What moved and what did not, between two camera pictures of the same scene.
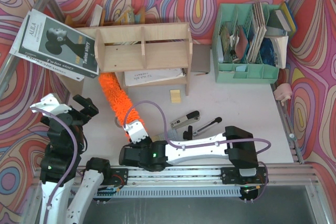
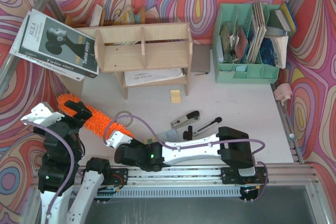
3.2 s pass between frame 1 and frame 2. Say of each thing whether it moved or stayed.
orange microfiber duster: moved
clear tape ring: moved
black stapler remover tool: stayed
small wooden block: stayed
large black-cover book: stayed
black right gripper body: stayed
